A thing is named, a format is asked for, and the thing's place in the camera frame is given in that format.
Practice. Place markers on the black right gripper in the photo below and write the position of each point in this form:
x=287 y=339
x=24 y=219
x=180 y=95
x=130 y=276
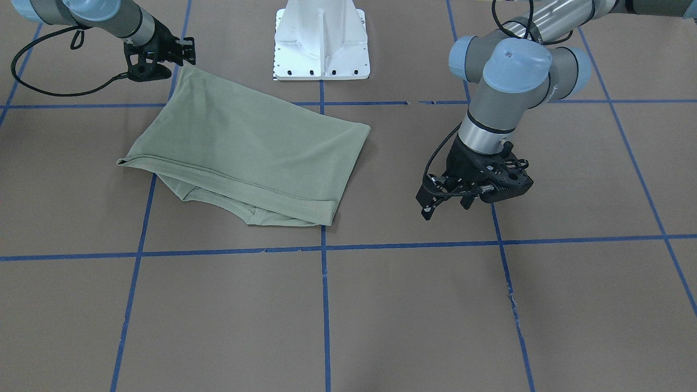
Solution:
x=161 y=40

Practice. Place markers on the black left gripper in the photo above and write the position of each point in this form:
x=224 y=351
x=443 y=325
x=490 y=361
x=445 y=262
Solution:
x=460 y=159

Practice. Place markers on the olive green long-sleeve shirt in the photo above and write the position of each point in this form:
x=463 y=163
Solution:
x=268 y=161

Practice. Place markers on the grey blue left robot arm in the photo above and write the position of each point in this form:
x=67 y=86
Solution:
x=518 y=66

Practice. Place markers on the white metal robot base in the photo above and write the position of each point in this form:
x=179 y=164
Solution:
x=321 y=40

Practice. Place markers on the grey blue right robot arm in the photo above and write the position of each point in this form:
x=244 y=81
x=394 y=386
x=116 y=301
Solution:
x=125 y=20

